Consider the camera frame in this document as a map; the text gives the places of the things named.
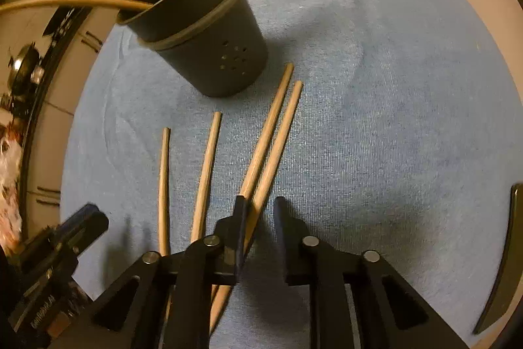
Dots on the blue table cloth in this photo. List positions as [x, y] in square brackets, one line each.
[367, 128]

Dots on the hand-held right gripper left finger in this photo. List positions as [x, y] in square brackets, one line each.
[240, 242]

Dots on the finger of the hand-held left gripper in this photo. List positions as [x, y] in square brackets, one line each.
[83, 226]

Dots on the black chopstick holder cup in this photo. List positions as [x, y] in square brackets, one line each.
[212, 50]

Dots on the crumpled plastic bag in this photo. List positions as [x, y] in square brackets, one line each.
[8, 169]

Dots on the beige lower cabinets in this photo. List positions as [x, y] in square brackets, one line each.
[53, 177]

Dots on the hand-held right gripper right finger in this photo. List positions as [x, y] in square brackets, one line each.
[282, 242]

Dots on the wooden chopstick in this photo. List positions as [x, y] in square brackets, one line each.
[267, 128]
[277, 144]
[164, 189]
[206, 177]
[61, 0]

